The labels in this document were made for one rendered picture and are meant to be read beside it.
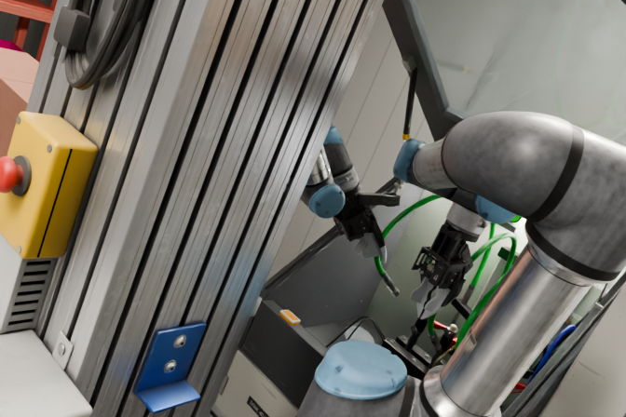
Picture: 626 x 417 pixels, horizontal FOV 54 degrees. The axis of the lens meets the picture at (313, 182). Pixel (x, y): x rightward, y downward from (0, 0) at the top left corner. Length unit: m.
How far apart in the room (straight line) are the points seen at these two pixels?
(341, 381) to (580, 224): 0.38
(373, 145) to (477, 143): 2.84
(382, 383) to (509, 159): 0.36
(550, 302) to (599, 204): 0.14
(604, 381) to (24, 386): 1.17
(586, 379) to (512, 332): 0.74
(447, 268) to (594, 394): 0.48
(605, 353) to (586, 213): 0.85
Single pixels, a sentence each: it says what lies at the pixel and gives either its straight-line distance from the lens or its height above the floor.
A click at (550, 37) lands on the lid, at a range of 1.27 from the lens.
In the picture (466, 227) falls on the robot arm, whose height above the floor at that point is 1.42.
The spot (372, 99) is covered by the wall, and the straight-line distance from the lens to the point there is 3.57.
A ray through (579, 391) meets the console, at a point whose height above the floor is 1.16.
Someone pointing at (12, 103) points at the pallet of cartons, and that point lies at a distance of 3.22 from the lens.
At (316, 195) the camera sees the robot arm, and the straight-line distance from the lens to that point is 1.26.
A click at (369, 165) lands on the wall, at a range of 3.53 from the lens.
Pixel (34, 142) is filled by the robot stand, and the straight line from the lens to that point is 0.68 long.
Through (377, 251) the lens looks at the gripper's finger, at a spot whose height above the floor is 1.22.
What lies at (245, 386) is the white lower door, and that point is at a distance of 1.72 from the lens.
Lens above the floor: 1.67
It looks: 14 degrees down
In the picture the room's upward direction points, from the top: 23 degrees clockwise
